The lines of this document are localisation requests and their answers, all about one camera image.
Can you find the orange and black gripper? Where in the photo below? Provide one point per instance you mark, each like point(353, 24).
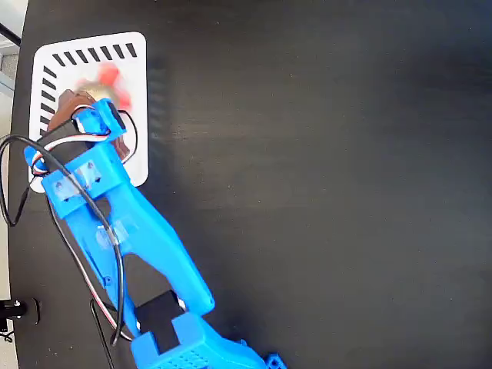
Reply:
point(101, 120)

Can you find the pink turtle toy gold shell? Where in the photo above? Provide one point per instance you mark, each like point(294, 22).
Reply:
point(107, 75)

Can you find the blue 3D-printed robot arm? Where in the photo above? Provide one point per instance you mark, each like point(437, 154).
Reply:
point(153, 238)

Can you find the white rectangular tray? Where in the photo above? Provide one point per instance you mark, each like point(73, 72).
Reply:
point(139, 77)

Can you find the clear adhesive tape patch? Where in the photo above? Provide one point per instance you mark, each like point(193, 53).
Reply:
point(86, 175)
point(123, 230)

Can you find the black diagonal rod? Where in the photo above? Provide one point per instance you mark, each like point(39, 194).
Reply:
point(9, 32)

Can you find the black table clamp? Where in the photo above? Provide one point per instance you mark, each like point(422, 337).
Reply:
point(11, 307)

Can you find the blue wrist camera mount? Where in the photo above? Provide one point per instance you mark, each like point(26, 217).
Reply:
point(96, 119)

